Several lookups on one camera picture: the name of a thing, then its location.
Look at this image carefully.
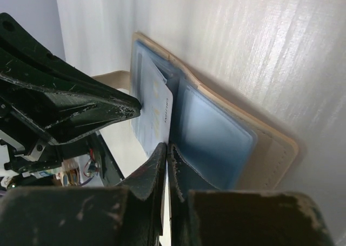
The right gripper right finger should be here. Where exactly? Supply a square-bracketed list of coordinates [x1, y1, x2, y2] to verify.
[167, 144, 333, 245]

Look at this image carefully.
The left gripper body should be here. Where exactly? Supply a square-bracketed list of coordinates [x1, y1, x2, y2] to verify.
[1, 94, 124, 185]

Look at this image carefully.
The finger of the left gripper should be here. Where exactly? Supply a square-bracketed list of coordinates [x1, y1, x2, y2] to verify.
[1, 12, 141, 145]

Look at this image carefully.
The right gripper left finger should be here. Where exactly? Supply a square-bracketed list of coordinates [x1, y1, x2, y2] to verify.
[1, 143, 167, 245]

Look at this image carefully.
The silver VIP card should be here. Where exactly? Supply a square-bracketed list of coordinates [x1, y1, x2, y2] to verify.
[130, 52, 173, 156]

